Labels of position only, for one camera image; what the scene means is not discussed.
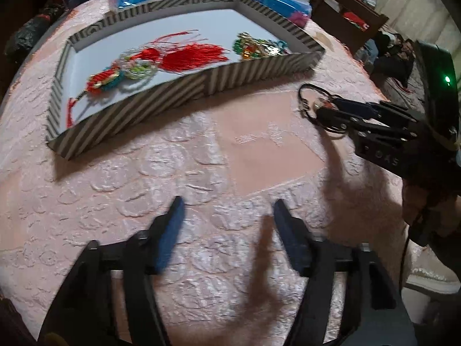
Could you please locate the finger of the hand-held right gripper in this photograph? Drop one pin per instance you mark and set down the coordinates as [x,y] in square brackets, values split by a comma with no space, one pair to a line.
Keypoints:
[354,107]
[335,117]

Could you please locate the striped shallow cardboard box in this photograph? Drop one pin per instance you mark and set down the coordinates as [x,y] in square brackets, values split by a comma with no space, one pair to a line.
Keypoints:
[144,115]

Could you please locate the black plastic bag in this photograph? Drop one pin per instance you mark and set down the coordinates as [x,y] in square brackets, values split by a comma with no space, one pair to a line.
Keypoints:
[32,29]

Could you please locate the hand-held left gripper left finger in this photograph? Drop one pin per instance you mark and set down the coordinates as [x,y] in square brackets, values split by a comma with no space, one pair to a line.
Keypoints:
[169,238]

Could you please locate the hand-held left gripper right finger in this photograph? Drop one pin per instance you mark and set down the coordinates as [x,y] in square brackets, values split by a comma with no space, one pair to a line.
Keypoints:
[290,234]

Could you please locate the person's right hand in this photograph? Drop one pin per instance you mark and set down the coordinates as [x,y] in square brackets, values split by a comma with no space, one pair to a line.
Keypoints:
[419,202]

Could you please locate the dark wooden chair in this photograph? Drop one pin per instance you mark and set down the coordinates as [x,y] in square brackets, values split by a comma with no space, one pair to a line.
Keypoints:
[345,21]

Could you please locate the pink embossed tablecloth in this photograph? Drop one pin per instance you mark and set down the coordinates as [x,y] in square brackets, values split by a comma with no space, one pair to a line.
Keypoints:
[180,187]

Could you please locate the red tassel ornament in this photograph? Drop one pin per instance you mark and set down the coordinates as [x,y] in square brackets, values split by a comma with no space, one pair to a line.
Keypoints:
[194,56]

